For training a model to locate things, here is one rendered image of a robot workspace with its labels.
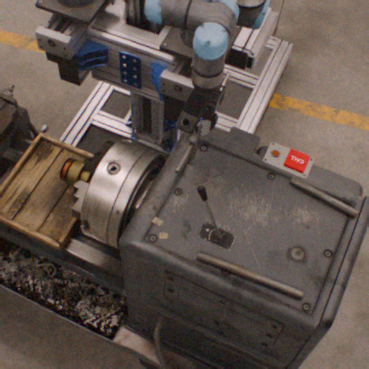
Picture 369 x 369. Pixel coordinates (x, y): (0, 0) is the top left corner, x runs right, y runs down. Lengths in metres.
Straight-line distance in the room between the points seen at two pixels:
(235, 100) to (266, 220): 1.64
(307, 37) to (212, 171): 2.32
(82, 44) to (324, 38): 1.99
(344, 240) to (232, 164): 0.37
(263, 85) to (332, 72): 0.62
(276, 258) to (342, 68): 2.33
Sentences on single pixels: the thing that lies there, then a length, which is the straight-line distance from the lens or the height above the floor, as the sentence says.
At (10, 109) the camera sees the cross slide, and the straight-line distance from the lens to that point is 2.23.
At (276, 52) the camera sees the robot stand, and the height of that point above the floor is 0.21.
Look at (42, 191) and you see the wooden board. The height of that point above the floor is 0.88.
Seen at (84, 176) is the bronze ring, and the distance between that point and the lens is 1.84.
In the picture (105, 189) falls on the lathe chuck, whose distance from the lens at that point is 1.68.
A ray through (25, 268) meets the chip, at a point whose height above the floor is 0.58.
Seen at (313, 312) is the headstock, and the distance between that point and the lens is 1.53.
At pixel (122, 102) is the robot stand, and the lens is 3.15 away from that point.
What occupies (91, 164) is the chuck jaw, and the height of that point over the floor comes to 1.14.
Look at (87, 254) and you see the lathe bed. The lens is 1.98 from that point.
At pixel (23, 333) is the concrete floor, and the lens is 2.85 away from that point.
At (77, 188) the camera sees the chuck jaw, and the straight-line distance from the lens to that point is 1.82.
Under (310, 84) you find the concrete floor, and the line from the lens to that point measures 3.62.
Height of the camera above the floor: 2.66
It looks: 58 degrees down
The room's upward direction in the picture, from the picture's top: 4 degrees clockwise
